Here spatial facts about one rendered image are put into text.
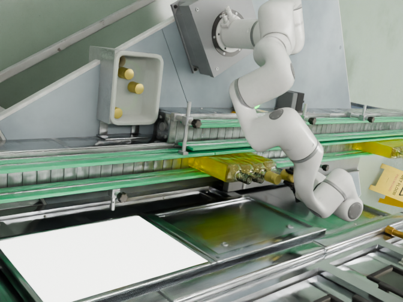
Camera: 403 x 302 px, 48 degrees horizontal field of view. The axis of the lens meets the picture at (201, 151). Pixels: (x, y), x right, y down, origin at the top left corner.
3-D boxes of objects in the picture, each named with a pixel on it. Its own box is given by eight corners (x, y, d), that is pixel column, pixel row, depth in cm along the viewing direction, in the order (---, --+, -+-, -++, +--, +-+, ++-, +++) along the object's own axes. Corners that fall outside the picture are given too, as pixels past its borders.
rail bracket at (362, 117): (344, 117, 215) (370, 123, 205) (348, 101, 213) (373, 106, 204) (349, 117, 218) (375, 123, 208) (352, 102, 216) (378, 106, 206)
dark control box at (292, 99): (275, 107, 199) (290, 111, 193) (278, 89, 197) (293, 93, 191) (286, 108, 204) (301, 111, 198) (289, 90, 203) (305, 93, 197)
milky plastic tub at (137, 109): (96, 119, 142) (110, 125, 136) (101, 47, 137) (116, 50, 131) (142, 118, 154) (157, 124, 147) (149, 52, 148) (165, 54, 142)
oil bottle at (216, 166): (187, 165, 156) (230, 184, 140) (189, 150, 154) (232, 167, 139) (199, 164, 159) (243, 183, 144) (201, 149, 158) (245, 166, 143)
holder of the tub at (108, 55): (95, 135, 144) (107, 141, 138) (101, 48, 137) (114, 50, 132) (140, 133, 155) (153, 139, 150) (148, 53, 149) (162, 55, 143)
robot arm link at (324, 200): (303, 132, 118) (339, 181, 128) (270, 168, 117) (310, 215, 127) (324, 139, 111) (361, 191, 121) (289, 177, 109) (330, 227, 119)
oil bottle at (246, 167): (200, 165, 160) (243, 184, 144) (201, 150, 158) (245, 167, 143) (211, 164, 163) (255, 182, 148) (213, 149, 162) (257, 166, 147)
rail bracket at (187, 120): (166, 148, 147) (190, 159, 138) (171, 97, 143) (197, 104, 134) (173, 148, 149) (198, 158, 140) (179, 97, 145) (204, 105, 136)
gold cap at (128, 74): (117, 66, 140) (125, 68, 137) (127, 67, 143) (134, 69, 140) (116, 77, 141) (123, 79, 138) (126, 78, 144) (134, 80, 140)
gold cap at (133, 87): (128, 81, 144) (135, 83, 141) (137, 81, 147) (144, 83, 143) (126, 92, 145) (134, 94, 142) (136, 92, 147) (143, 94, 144)
